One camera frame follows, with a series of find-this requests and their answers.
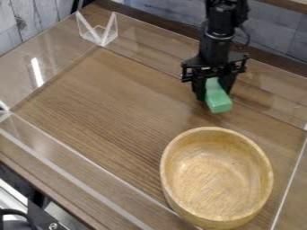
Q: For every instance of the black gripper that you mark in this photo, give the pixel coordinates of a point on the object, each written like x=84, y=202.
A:
x=197, y=71

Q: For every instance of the green rectangular block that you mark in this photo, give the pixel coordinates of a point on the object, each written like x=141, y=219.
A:
x=216, y=98

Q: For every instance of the wooden bowl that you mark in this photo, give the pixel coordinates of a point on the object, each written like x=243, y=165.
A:
x=216, y=177

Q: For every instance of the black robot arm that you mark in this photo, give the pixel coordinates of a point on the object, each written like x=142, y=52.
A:
x=216, y=61

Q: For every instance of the clear acrylic enclosure wall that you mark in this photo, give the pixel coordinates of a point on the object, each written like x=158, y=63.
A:
x=89, y=113

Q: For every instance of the clear acrylic corner bracket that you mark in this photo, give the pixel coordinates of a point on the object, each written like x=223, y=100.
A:
x=98, y=35

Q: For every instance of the black metal table bracket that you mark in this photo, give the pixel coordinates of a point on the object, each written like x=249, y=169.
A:
x=41, y=218

